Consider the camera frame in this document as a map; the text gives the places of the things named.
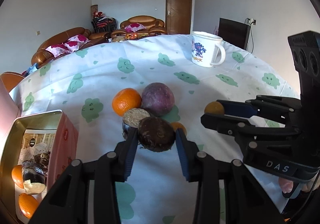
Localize small yellow longan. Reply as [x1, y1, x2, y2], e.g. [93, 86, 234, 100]
[204, 101, 225, 115]

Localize large orange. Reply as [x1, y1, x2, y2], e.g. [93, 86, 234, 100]
[18, 193, 39, 219]

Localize small mandarin orange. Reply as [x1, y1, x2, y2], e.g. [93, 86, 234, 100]
[11, 164, 24, 189]

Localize dark brown water chestnut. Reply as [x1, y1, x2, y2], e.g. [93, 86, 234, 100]
[137, 117, 176, 152]

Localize purple passion fruit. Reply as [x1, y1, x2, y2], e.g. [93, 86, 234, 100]
[142, 82, 175, 116]

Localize mandarin orange back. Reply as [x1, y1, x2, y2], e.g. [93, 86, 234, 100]
[112, 88, 142, 117]

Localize person's right hand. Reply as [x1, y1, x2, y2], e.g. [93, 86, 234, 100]
[278, 177, 317, 196]

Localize pink metal tin box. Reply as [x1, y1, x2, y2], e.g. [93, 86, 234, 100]
[1, 110, 79, 223]

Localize black television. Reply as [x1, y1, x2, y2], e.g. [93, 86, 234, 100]
[218, 18, 251, 50]

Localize white mug blue print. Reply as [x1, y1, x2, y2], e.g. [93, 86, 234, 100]
[191, 31, 226, 67]

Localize white tablecloth green clouds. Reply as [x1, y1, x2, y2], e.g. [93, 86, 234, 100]
[10, 35, 298, 223]

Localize pink electric kettle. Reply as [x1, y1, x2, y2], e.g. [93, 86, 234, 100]
[0, 81, 21, 152]

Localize brown wooden door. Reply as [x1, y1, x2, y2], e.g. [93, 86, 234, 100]
[165, 0, 193, 34]

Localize wooden coffee table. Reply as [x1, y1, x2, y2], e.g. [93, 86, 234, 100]
[108, 34, 149, 42]

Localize brown leather armchair sofa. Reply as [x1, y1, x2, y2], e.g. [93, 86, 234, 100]
[111, 15, 167, 39]

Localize pink floral pillow armchair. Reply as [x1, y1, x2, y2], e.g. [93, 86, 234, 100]
[124, 23, 146, 33]

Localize orange leather stool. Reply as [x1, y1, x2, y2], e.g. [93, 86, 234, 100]
[1, 72, 24, 92]

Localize pink floral pillow left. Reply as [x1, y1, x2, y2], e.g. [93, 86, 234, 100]
[46, 34, 90, 58]

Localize brown leather long sofa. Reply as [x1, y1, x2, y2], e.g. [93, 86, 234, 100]
[31, 27, 110, 67]

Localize stacked black chairs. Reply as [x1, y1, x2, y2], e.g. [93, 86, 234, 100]
[91, 11, 117, 34]

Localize black depth camera box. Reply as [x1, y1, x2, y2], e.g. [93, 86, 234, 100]
[287, 30, 319, 127]

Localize white wall socket cable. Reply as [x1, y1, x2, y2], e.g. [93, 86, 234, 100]
[245, 17, 257, 53]

